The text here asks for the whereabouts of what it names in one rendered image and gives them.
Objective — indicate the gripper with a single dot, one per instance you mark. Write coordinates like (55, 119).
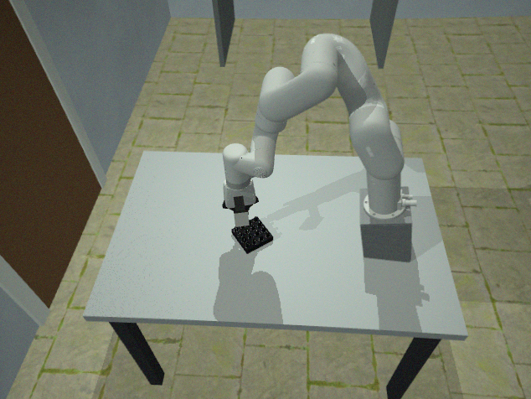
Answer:
(248, 194)

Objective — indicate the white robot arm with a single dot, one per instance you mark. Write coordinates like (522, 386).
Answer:
(328, 60)

